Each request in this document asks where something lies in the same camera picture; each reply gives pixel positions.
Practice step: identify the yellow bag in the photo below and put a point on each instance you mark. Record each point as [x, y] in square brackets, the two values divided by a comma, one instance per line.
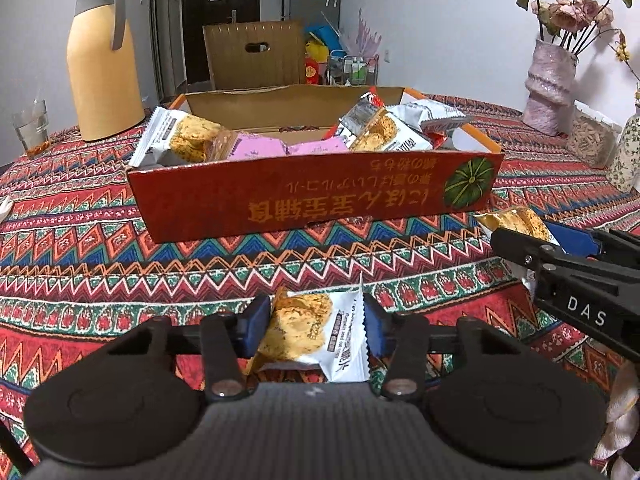
[316, 51]

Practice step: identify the pile of assorted snack packets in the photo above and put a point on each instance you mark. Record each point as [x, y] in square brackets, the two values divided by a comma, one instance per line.
[190, 135]

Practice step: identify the red gift box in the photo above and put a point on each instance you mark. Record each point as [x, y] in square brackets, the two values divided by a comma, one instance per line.
[315, 72]

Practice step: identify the yellow thermos jug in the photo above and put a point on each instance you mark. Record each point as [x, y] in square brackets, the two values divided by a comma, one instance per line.
[100, 75]

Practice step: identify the yellow flower sprig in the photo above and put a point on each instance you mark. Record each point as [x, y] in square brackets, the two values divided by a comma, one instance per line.
[629, 55]

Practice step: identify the dark entrance door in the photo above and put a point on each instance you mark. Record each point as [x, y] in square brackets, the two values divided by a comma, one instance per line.
[220, 35]

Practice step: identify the crumpled white cloth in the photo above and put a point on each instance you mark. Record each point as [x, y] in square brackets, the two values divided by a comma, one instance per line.
[4, 209]

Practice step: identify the pink textured vase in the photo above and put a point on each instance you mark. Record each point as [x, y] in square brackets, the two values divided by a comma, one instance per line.
[547, 90]

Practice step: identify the brown cardboard carton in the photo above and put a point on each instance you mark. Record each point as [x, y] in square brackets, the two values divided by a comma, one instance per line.
[235, 70]

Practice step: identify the blue plastic container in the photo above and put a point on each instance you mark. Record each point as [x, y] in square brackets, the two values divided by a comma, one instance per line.
[322, 35]

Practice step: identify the white cracker packet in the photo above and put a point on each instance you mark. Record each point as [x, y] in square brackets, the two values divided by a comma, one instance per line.
[305, 330]
[510, 220]

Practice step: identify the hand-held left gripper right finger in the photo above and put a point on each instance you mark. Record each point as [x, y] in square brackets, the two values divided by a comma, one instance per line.
[375, 325]

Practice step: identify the orange cardboard box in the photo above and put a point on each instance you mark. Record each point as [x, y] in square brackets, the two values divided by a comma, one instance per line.
[300, 200]

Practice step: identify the floral patterned bottle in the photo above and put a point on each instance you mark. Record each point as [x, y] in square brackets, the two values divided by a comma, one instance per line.
[625, 157]

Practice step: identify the dried pink roses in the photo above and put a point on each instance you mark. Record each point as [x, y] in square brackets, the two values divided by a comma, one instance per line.
[570, 12]

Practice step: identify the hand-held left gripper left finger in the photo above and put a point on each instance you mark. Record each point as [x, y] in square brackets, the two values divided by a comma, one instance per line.
[256, 325]

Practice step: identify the clear seed container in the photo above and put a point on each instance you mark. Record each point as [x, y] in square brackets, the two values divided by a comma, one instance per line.
[592, 137]

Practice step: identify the lilac dried grass bundle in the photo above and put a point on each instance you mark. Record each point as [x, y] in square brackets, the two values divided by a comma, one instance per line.
[365, 35]

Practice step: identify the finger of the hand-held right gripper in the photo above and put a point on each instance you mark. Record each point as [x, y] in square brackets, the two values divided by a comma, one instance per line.
[575, 240]
[520, 247]

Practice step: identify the clear drinking glass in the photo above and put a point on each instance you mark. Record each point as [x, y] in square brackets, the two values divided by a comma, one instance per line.
[31, 130]

